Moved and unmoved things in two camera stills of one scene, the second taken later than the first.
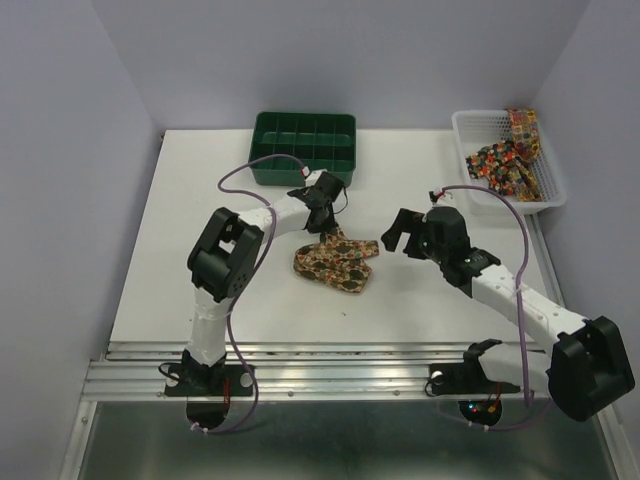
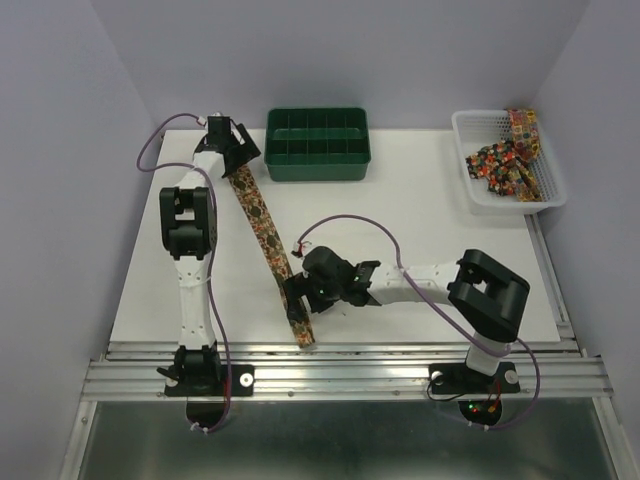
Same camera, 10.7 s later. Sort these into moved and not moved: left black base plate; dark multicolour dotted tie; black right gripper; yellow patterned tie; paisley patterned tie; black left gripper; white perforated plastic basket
Moved: paisley patterned tie; black left gripper; black right gripper
Not moved: yellow patterned tie; dark multicolour dotted tie; left black base plate; white perforated plastic basket
